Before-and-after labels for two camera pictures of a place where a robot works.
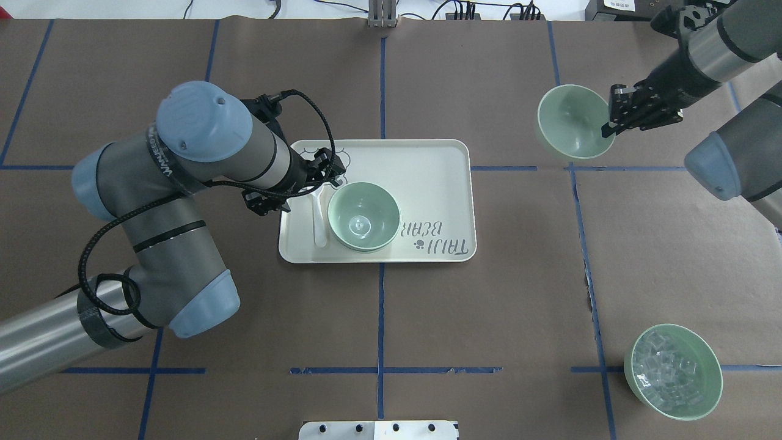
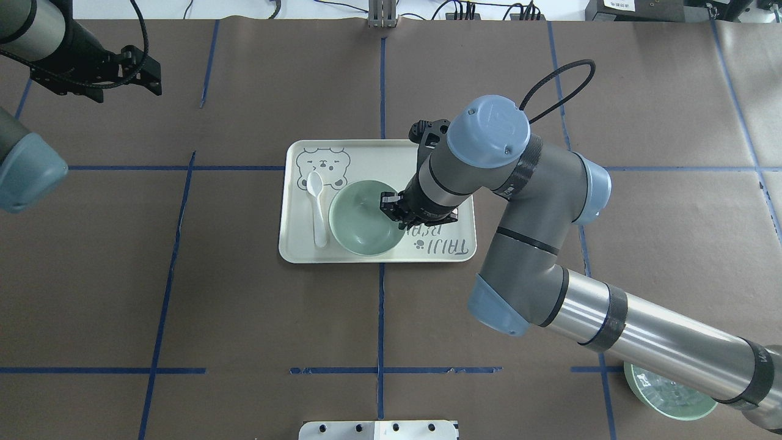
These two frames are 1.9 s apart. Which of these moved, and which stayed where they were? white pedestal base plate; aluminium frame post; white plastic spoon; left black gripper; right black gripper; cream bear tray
Moved: left black gripper; right black gripper
Stayed: white pedestal base plate; cream bear tray; white plastic spoon; aluminium frame post
